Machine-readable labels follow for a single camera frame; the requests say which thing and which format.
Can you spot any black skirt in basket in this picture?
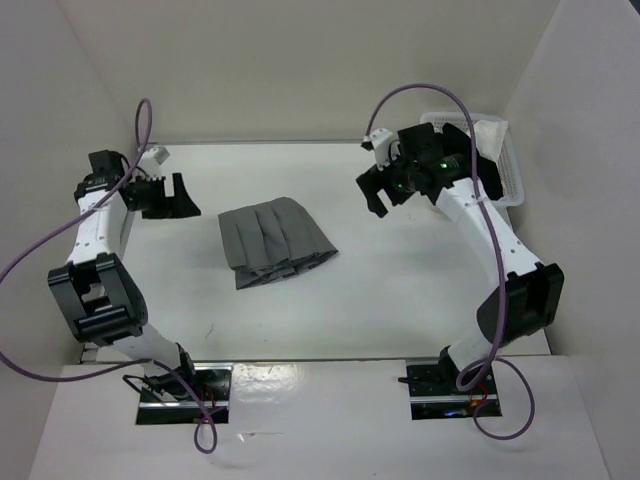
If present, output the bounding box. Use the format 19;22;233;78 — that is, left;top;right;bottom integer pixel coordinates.
441;123;504;201

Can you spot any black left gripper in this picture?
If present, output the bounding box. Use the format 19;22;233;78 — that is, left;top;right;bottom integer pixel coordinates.
129;173;202;219

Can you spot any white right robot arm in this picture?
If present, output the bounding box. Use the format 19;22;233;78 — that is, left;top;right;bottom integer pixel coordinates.
356;123;564;393

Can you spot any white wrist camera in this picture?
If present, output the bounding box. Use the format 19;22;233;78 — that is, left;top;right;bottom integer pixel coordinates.
136;145;170;179
361;128;401;170

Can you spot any grey pleated skirt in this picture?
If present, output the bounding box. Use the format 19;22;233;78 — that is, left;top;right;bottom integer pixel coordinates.
218;197;339;290

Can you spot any white cloth in basket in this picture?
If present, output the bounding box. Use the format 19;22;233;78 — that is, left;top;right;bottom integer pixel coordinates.
474;120;508;163

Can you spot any white plastic basket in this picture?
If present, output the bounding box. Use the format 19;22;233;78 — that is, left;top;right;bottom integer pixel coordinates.
420;111;525;208

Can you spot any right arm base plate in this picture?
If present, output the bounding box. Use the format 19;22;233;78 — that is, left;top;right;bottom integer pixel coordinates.
398;359;502;421

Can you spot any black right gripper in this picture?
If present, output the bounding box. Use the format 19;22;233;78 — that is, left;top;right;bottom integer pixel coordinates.
355;145;416;218

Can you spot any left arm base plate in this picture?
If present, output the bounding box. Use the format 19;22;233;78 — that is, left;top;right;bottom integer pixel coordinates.
122;362;233;426

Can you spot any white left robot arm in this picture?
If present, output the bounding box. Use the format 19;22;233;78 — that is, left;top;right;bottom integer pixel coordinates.
47;145;201;401

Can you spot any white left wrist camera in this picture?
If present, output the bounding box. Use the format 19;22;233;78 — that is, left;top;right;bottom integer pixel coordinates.
136;145;170;179

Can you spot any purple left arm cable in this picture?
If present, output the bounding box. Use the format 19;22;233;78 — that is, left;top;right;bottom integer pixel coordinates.
0;97;226;454

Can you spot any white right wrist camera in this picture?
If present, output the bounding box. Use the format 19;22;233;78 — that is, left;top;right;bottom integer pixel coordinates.
361;128;401;170

